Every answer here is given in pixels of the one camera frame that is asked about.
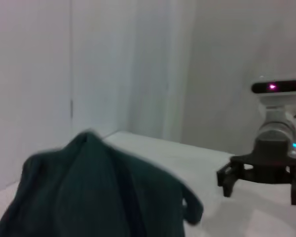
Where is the silver head depth camera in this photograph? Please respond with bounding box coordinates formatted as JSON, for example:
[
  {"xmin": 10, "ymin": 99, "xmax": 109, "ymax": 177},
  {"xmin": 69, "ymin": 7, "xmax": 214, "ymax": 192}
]
[{"xmin": 250, "ymin": 73, "xmax": 296, "ymax": 107}]

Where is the dark teal insulated lunch bag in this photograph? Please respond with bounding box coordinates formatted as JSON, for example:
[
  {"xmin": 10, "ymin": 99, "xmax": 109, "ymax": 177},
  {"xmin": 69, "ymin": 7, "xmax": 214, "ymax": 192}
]
[{"xmin": 0, "ymin": 128, "xmax": 204, "ymax": 237}]

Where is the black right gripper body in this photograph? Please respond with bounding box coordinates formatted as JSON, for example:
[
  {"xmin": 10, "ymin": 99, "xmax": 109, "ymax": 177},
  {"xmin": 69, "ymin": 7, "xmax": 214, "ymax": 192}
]
[{"xmin": 230, "ymin": 139, "xmax": 296, "ymax": 185}]

